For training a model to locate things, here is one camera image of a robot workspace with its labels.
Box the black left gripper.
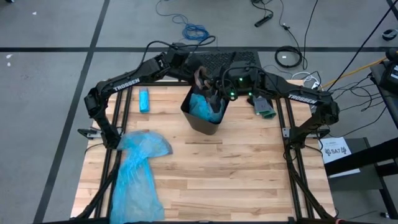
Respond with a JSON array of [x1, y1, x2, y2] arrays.
[[178, 62, 216, 93]]

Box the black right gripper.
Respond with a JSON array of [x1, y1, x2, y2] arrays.
[[211, 77, 249, 108]]

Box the blue drawstring trash bag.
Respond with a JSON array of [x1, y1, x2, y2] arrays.
[[109, 129, 174, 224], [188, 92, 227, 124]]

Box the black plastic trash bin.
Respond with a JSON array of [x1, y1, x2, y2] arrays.
[[180, 83, 231, 136]]

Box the roll of blue trash bags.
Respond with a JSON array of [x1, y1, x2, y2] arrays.
[[138, 87, 151, 114]]

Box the black perforated metal box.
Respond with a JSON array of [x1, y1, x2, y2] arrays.
[[186, 50, 261, 80]]

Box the grey and green fabric pouch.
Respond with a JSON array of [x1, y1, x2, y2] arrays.
[[247, 95, 277, 120]]

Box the black power strip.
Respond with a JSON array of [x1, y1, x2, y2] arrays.
[[254, 12, 274, 28]]

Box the white paper sign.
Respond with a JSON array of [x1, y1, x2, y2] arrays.
[[319, 136, 353, 165]]

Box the thin black pole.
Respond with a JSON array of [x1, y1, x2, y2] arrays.
[[326, 0, 398, 91]]

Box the black side stand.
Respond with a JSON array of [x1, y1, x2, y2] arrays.
[[323, 136, 398, 218]]

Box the black device beside table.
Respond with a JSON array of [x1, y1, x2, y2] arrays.
[[369, 48, 398, 94]]

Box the round black floor object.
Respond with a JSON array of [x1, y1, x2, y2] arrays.
[[381, 28, 398, 42]]

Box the blue floor cable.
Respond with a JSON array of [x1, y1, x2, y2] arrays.
[[154, 0, 211, 42]]

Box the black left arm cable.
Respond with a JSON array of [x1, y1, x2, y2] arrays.
[[141, 35, 217, 63]]

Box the coiled black floor cable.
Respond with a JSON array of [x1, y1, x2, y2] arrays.
[[274, 45, 304, 69]]

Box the black aluminium table frame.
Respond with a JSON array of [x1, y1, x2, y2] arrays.
[[71, 80, 340, 224]]

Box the white charger cables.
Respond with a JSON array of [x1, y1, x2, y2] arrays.
[[291, 70, 322, 91]]

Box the long black floor cable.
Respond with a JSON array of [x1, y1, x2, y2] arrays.
[[250, 0, 320, 71]]

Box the yellow floor cable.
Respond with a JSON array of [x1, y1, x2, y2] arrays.
[[322, 57, 389, 88]]

